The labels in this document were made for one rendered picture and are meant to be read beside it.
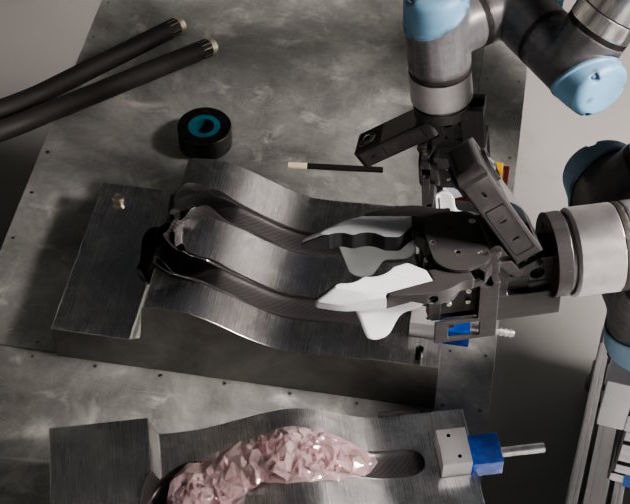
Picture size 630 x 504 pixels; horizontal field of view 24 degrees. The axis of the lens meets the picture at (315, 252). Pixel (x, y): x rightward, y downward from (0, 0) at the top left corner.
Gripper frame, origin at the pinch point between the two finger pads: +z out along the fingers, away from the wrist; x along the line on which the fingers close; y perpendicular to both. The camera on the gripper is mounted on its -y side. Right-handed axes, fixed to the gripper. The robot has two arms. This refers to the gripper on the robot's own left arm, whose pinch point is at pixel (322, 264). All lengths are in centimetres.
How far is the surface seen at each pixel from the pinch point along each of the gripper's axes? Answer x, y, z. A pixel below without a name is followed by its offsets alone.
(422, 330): 40, 50, -18
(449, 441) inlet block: 25, 55, -18
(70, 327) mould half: 51, 53, 26
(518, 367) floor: 105, 133, -54
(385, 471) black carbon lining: 24, 58, -10
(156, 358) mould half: 47, 57, 15
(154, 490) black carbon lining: 24, 55, 17
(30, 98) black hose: 92, 46, 29
